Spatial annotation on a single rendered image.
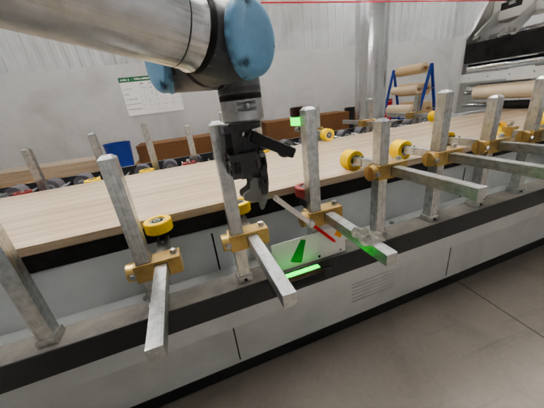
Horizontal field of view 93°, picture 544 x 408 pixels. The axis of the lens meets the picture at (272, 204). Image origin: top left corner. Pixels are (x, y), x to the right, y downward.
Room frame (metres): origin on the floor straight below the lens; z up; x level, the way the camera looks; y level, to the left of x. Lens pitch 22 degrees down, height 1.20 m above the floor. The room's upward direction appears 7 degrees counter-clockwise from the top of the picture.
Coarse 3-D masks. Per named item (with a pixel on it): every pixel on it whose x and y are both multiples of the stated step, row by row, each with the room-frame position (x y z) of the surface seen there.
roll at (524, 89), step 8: (480, 88) 2.46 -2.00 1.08; (488, 88) 2.39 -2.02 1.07; (496, 88) 2.32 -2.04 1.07; (504, 88) 2.26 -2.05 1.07; (512, 88) 2.21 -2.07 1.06; (520, 88) 2.16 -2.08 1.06; (528, 88) 2.11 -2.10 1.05; (472, 96) 2.51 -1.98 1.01; (480, 96) 2.44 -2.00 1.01; (488, 96) 2.38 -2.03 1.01; (512, 96) 2.21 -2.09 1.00; (520, 96) 2.17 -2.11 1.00; (528, 96) 2.12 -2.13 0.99
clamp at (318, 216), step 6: (324, 204) 0.76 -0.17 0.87; (330, 204) 0.75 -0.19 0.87; (306, 210) 0.73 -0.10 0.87; (318, 210) 0.72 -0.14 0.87; (324, 210) 0.71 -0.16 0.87; (330, 210) 0.72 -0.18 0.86; (336, 210) 0.73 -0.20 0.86; (306, 216) 0.70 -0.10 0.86; (312, 216) 0.70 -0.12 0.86; (318, 216) 0.71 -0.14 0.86; (324, 216) 0.71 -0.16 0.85; (300, 222) 0.72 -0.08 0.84; (318, 222) 0.71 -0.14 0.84; (324, 222) 0.71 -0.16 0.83
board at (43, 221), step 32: (416, 128) 1.82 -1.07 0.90; (480, 128) 1.54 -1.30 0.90; (288, 160) 1.30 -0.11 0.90; (320, 160) 1.22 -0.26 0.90; (416, 160) 1.07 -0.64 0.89; (64, 192) 1.21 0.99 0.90; (96, 192) 1.14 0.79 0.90; (160, 192) 1.02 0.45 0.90; (192, 192) 0.96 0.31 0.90; (288, 192) 0.88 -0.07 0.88; (32, 224) 0.82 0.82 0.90; (64, 224) 0.78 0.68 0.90; (96, 224) 0.75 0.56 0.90
